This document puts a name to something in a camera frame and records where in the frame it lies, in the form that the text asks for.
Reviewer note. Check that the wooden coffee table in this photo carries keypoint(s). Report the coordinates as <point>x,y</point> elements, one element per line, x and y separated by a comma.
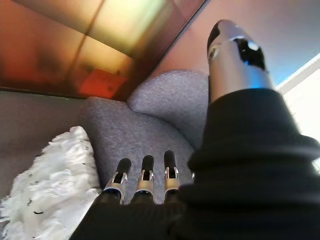
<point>62,45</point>

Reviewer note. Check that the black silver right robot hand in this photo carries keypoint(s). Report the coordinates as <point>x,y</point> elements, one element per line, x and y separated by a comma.
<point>237,175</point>

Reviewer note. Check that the white fringed cushion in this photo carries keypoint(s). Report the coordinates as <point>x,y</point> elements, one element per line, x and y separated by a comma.
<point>50,185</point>

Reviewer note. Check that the grey fabric armchair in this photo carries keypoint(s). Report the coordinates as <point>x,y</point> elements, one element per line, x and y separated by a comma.
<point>130,130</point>

